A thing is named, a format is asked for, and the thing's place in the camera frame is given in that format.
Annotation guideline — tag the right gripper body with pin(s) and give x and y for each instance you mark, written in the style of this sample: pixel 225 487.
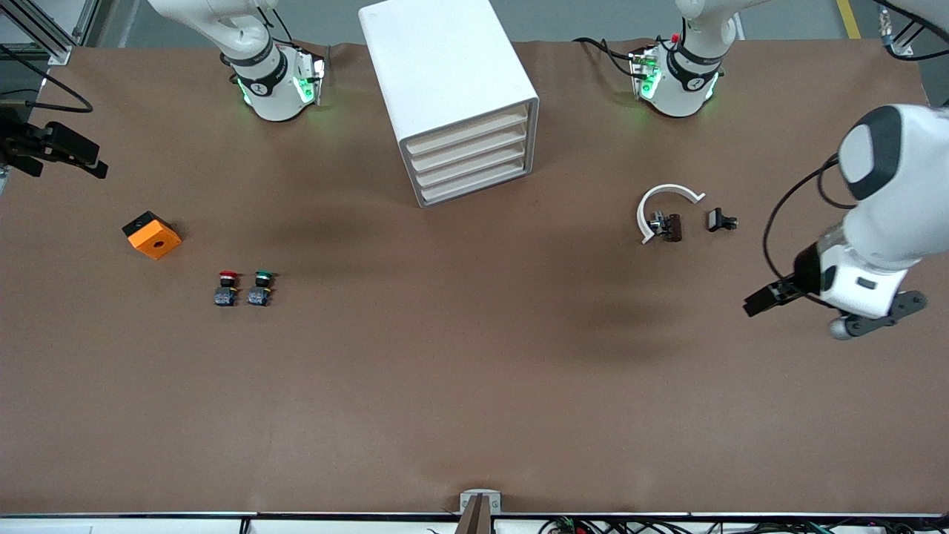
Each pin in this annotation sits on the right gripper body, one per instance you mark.
pixel 16 141

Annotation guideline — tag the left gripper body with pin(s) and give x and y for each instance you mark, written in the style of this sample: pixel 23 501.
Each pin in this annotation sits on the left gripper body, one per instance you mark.
pixel 804 272

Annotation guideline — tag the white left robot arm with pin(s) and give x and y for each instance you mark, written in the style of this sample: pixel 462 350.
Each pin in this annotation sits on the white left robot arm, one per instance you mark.
pixel 912 185

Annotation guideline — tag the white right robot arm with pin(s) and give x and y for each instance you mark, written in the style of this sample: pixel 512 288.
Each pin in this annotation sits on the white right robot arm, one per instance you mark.
pixel 259 81

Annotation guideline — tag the orange box with black base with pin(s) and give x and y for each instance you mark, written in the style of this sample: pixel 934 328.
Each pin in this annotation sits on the orange box with black base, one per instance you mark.
pixel 156 239

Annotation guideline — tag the small black electrical component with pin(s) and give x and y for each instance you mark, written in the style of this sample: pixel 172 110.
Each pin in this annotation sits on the small black electrical component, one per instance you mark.
pixel 718 219

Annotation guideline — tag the small brown electrical component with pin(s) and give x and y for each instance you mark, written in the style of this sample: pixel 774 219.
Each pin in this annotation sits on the small brown electrical component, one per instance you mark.
pixel 671 227

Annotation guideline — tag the yellow floor tape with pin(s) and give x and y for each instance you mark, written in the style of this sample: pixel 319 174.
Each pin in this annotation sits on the yellow floor tape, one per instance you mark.
pixel 847 18

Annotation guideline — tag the brown table cover mat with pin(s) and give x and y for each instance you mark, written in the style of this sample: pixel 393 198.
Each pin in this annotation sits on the brown table cover mat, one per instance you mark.
pixel 474 371

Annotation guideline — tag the black left camera mount bracket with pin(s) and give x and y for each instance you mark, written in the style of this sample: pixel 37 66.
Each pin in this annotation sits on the black left camera mount bracket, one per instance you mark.
pixel 897 310

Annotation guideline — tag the aluminium frame profile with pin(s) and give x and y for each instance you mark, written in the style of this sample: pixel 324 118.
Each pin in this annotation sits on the aluminium frame profile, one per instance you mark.
pixel 901 44
pixel 44 33

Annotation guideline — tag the red push button switch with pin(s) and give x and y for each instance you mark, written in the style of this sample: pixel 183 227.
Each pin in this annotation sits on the red push button switch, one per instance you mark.
pixel 226 291

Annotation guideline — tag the green push button switch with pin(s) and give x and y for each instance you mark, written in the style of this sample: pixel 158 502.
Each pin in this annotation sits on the green push button switch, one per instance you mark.
pixel 259 291

